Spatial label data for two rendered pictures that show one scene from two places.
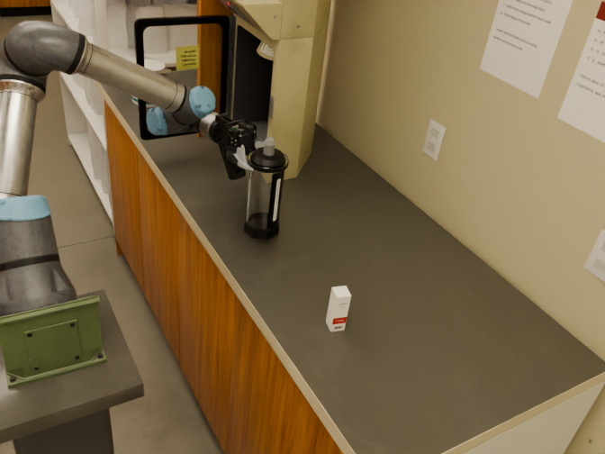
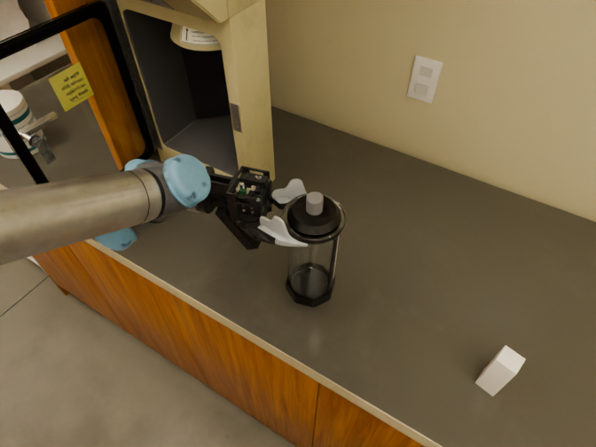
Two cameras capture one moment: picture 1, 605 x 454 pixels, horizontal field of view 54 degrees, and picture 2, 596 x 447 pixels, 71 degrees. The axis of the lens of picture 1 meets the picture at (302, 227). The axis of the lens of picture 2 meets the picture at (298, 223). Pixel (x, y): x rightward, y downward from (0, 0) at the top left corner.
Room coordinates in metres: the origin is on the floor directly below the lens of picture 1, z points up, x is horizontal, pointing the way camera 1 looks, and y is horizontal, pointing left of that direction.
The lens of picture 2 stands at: (0.95, 0.33, 1.73)
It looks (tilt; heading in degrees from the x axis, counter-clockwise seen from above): 49 degrees down; 335
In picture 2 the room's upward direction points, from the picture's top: straight up
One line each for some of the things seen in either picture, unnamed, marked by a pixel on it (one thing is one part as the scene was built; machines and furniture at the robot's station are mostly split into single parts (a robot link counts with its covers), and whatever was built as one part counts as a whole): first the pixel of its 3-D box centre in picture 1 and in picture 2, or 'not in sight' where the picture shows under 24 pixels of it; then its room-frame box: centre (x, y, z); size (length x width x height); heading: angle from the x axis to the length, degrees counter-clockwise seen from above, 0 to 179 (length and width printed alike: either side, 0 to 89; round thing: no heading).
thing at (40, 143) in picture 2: not in sight; (43, 150); (1.77, 0.53, 1.18); 0.02 x 0.02 x 0.06; 34
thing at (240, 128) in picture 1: (233, 135); (236, 196); (1.46, 0.22, 1.20); 0.12 x 0.08 x 0.09; 49
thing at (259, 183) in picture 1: (265, 193); (311, 252); (1.37, 0.11, 1.09); 0.11 x 0.11 x 0.21
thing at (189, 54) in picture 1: (184, 78); (81, 118); (1.84, 0.45, 1.19); 0.30 x 0.01 x 0.40; 124
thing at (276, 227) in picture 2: (243, 156); (281, 229); (1.36, 0.18, 1.20); 0.09 x 0.03 x 0.06; 25
